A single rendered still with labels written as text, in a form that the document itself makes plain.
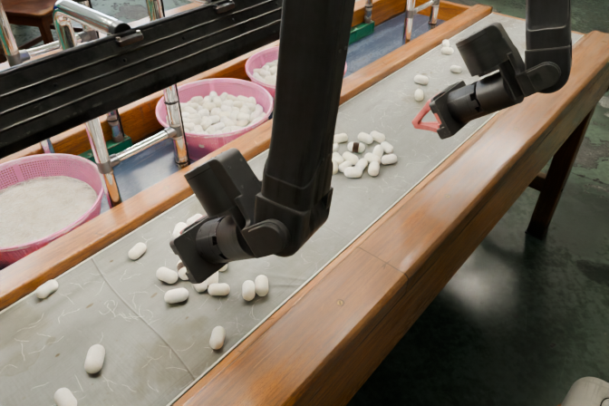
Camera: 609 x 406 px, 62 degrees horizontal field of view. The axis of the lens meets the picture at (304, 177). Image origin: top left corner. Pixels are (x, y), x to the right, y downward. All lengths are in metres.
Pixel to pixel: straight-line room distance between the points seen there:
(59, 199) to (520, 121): 0.96
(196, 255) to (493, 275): 1.40
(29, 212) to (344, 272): 0.59
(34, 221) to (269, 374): 0.53
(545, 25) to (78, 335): 0.77
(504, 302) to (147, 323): 1.32
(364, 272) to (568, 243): 1.44
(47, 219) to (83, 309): 0.25
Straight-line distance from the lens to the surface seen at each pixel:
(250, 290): 0.76
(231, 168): 0.56
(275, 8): 0.80
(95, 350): 0.75
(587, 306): 1.94
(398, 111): 1.23
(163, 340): 0.76
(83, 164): 1.08
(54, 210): 1.02
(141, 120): 1.26
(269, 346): 0.70
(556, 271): 2.01
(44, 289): 0.85
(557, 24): 0.80
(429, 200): 0.92
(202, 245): 0.64
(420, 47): 1.51
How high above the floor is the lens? 1.34
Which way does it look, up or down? 37 degrees down
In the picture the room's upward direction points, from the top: straight up
